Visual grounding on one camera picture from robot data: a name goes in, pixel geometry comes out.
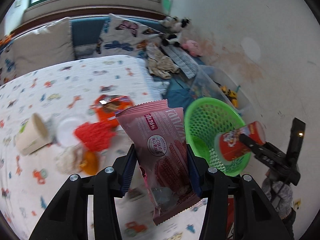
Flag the beige paper cup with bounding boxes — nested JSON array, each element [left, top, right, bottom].
[[15, 113, 51, 155]]

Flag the butterfly print pillow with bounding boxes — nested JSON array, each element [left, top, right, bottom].
[[93, 14, 163, 59]]

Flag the red paper cup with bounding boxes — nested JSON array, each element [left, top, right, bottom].
[[214, 121, 266, 165]]

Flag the green plastic mesh basket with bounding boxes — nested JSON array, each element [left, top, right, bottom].
[[184, 97, 251, 177]]

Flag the red foam fruit net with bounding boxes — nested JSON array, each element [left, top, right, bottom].
[[73, 122, 116, 152]]

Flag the pink snack wrapper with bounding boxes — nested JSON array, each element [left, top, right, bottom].
[[116, 100, 200, 225]]

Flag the yellow toy truck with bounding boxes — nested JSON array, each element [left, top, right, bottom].
[[220, 86, 239, 108]]

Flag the cream cushion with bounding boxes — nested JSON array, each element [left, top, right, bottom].
[[12, 17, 75, 76]]

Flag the crumpled white tissue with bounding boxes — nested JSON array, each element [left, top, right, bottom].
[[55, 145, 84, 174]]

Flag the cartoon print white blanket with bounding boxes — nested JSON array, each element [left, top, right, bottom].
[[1, 56, 206, 239]]

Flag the grey patterned folded cloth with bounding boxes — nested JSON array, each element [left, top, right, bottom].
[[161, 45, 199, 79]]

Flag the pink plush toy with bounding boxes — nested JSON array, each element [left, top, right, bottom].
[[181, 40, 202, 57]]

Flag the clear plastic storage box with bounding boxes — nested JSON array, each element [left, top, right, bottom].
[[190, 65, 255, 122]]

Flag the orange Ovaltine wrapper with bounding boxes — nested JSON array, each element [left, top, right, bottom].
[[91, 94, 134, 128]]

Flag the beige crumpled clothes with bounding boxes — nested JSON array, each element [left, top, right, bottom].
[[146, 43, 180, 80]]

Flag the orange peel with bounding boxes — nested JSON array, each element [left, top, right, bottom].
[[79, 151, 99, 176]]

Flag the cow plush toy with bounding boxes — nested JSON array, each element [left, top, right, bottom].
[[159, 16, 191, 47]]

